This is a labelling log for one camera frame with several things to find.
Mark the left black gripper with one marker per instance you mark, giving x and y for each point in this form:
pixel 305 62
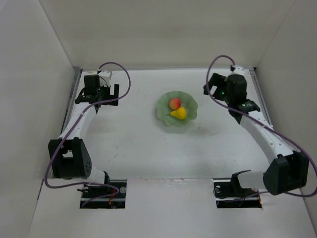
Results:
pixel 106 95

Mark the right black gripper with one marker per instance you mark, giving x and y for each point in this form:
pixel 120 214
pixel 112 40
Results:
pixel 214 84

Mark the red fake peach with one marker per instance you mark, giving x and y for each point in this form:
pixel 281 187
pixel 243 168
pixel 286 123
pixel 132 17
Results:
pixel 175 103

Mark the yellow fake pear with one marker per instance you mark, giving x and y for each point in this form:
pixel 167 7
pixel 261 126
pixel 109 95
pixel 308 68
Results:
pixel 180 113

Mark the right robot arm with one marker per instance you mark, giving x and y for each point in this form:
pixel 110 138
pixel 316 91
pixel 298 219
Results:
pixel 288 169

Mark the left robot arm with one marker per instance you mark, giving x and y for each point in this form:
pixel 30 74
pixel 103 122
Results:
pixel 71 157

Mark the green scalloped fruit bowl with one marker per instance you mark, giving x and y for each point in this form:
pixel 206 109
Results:
pixel 188 102

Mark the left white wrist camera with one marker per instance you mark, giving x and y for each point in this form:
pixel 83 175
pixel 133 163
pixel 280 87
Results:
pixel 104 77

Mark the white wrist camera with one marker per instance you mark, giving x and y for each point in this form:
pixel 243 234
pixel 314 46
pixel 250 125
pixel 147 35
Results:
pixel 237 69
pixel 104 77

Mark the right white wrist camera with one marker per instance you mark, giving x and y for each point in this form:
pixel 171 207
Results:
pixel 237 69

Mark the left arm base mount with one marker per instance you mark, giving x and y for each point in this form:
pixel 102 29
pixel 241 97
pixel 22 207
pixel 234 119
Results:
pixel 99 197

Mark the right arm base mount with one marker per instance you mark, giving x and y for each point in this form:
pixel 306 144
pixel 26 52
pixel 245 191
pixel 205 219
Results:
pixel 228 195

